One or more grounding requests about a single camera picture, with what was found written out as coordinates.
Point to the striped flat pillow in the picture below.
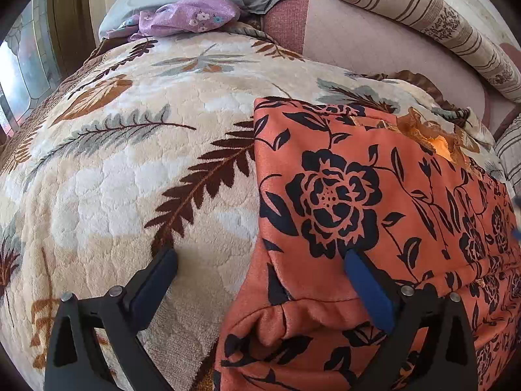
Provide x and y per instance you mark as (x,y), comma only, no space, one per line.
(511,150)

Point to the orange black floral garment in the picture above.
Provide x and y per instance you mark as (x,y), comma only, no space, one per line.
(407,220)

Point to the cream leaf print blanket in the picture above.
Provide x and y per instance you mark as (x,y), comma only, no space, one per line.
(122,179)

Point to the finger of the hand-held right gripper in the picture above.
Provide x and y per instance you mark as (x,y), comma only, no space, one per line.
(517,231)

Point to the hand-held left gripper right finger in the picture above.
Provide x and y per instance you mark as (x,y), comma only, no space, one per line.
(368,289)

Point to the pink bed sheet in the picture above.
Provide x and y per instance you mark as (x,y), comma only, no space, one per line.
(366,44)

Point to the purple floral cloth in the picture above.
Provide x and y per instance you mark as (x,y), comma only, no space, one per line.
(187,16)

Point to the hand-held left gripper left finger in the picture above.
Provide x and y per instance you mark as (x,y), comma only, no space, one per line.
(152,287)

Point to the striped bolster pillow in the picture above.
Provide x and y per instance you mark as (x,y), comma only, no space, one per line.
(427,12)

